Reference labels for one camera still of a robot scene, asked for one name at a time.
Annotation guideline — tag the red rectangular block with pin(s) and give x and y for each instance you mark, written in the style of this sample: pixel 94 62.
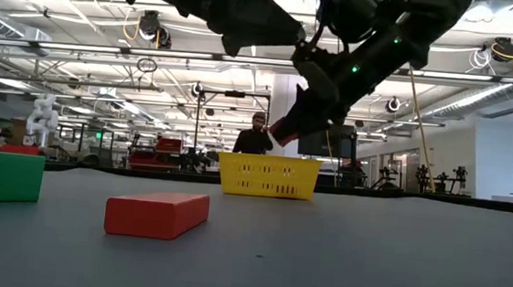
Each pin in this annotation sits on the red rectangular block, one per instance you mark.
pixel 154 215
pixel 282 135

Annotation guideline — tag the red tool cart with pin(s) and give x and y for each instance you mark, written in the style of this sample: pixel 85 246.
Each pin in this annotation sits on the red tool cart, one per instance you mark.
pixel 169 146

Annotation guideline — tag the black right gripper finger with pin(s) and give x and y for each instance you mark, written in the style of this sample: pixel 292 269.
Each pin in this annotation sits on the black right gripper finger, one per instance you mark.
pixel 321 112
pixel 299 112

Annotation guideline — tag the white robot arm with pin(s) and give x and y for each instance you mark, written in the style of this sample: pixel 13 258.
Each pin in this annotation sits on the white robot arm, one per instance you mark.
pixel 42 122

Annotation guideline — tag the black robot rig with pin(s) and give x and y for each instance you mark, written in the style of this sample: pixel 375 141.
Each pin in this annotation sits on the black robot rig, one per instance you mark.
pixel 442 178

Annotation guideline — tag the yellow plastic basket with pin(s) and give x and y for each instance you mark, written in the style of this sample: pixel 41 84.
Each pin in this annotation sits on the yellow plastic basket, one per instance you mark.
pixel 267 176

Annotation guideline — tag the black monitor on stand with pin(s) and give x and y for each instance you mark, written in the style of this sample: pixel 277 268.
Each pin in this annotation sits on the black monitor on stand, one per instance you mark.
pixel 330 144

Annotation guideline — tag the small green cube block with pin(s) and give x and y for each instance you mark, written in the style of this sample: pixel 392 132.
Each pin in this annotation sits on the small green cube block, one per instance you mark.
pixel 9 179

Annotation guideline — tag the person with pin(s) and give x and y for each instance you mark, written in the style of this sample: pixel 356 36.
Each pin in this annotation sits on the person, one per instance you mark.
pixel 253 143

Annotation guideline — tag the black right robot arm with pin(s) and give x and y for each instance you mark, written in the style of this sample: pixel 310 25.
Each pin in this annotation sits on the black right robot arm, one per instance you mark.
pixel 431 20

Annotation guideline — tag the silver ventilation duct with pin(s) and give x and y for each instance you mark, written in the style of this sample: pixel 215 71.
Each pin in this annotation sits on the silver ventilation duct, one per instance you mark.
pixel 0 24
pixel 494 95

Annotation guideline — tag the white building column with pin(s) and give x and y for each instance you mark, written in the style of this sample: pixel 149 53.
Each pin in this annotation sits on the white building column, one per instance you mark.
pixel 283 95

